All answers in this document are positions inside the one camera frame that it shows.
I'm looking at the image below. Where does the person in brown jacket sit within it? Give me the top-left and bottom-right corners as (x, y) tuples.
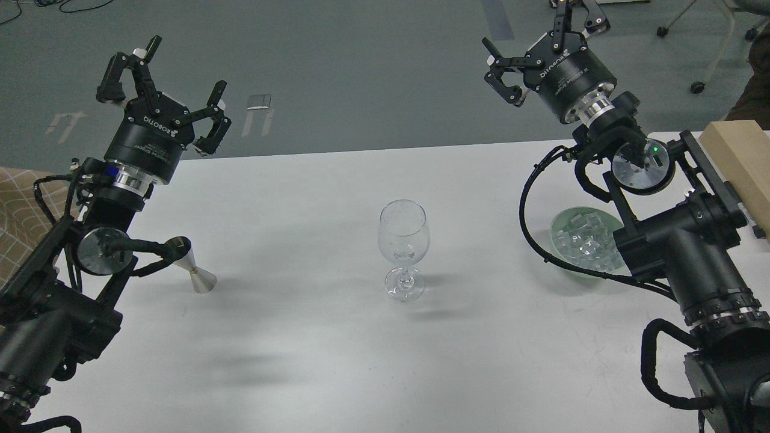
(724, 24), (769, 131)

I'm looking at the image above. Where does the white office chair base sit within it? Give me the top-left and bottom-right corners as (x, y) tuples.
(689, 1), (769, 95)

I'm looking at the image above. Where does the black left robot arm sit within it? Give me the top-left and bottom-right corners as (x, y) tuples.
(1, 35), (231, 432)

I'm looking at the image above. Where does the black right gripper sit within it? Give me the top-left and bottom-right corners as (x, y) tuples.
(482, 1), (618, 125)

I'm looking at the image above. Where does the light wooden block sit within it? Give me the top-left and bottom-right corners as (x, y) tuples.
(698, 120), (769, 239)

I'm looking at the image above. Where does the clear wine glass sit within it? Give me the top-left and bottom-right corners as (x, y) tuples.
(378, 199), (431, 302)

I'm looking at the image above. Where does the black floor cable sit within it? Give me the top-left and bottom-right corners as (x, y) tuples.
(0, 0), (115, 26)

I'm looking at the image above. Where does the steel cocktail jigger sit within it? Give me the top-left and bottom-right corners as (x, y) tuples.
(165, 236), (218, 294)

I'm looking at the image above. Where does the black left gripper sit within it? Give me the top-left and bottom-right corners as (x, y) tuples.
(96, 35), (232, 185)

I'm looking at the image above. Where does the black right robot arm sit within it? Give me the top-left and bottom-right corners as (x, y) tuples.
(483, 1), (769, 432)

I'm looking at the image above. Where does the green bowl of ice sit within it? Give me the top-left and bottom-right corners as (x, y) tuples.
(549, 206), (626, 274)

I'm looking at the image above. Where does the silver floor plate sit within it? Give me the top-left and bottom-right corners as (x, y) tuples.
(247, 94), (272, 111)

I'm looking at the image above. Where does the tan checkered chair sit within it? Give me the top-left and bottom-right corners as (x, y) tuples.
(1, 167), (52, 287)

